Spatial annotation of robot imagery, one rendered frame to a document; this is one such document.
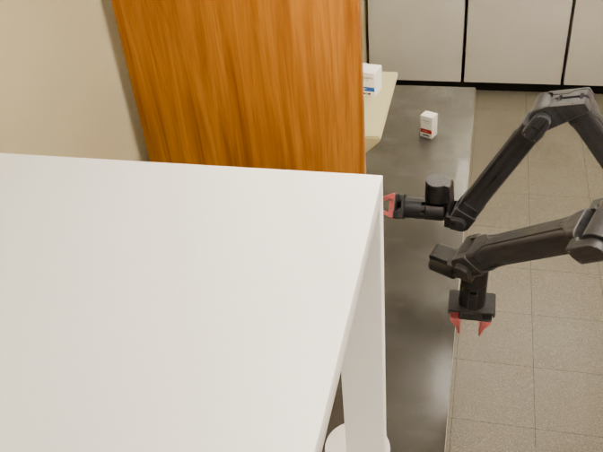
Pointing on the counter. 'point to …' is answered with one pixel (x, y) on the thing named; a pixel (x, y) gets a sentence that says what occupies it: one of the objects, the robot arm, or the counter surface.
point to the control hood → (378, 109)
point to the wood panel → (248, 82)
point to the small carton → (371, 79)
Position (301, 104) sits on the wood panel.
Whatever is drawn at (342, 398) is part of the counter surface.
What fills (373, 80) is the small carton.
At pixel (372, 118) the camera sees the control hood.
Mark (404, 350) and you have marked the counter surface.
